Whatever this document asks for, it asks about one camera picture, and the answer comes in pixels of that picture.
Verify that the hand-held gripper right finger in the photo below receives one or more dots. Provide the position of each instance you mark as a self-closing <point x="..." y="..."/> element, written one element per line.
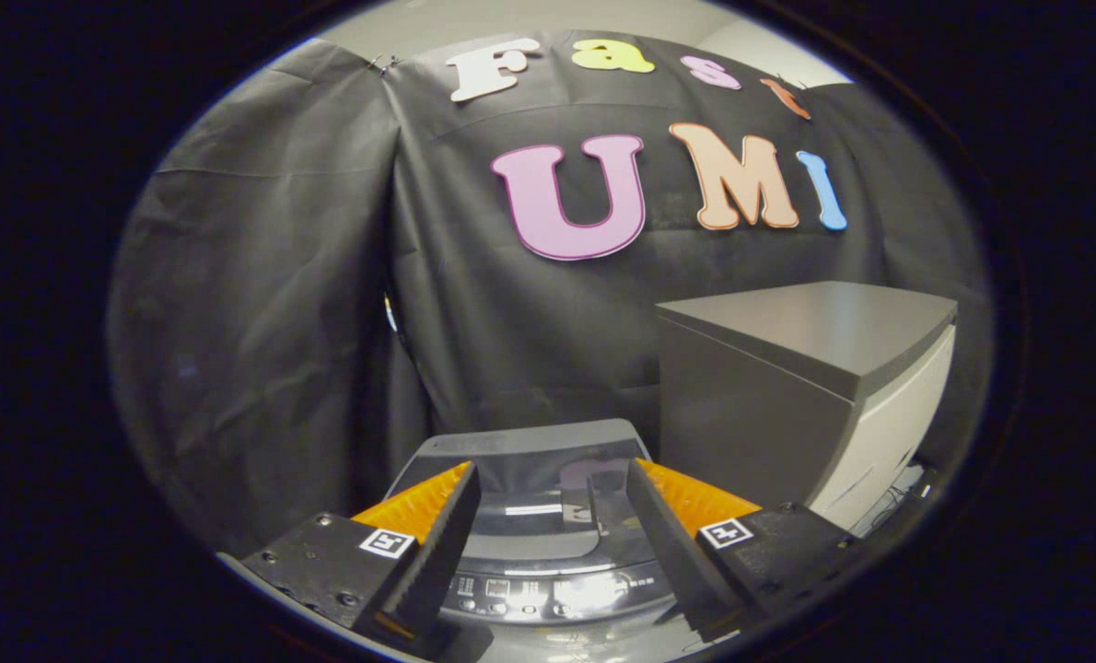
<point x="672" y="552"/>

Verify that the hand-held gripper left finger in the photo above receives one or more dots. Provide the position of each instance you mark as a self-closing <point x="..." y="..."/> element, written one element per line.
<point x="442" y="552"/>

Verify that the white cabinet with grey top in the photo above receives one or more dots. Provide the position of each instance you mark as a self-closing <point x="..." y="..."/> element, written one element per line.
<point x="787" y="368"/>

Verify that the black backdrop cloth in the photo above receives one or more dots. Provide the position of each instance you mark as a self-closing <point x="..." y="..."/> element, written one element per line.
<point x="281" y="322"/>

